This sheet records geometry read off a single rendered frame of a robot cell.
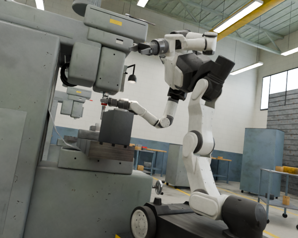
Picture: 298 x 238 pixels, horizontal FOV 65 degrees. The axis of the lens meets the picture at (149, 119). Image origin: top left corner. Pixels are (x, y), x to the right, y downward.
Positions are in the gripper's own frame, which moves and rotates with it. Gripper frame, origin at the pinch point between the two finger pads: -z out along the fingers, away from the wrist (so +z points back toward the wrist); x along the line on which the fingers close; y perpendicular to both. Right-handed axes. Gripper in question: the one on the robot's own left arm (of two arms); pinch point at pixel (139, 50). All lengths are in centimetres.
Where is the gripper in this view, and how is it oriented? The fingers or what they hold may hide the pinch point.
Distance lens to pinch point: 132.5
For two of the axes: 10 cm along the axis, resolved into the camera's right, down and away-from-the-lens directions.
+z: 7.6, -3.0, 5.8
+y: 0.1, -8.8, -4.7
